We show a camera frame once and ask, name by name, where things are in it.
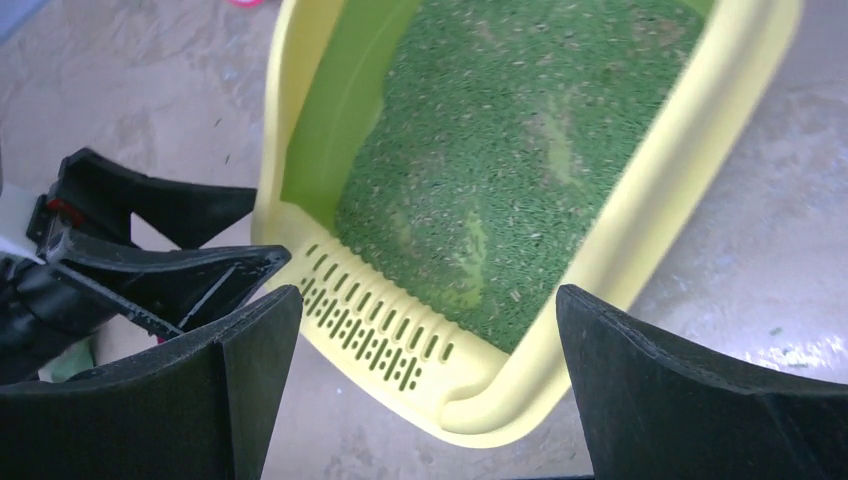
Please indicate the green litter box base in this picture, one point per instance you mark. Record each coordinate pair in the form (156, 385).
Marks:
(346, 101)

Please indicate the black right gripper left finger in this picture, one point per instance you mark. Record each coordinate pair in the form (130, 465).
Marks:
(200, 406)

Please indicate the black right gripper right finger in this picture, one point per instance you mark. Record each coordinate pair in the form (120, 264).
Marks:
(654, 405)

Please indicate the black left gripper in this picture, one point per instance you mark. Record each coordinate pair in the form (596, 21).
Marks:
(50, 305)

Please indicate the green cat litter granules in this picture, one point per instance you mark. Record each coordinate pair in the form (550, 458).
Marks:
(506, 126)

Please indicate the green cat litter bag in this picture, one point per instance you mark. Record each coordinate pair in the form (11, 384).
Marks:
(76, 359)

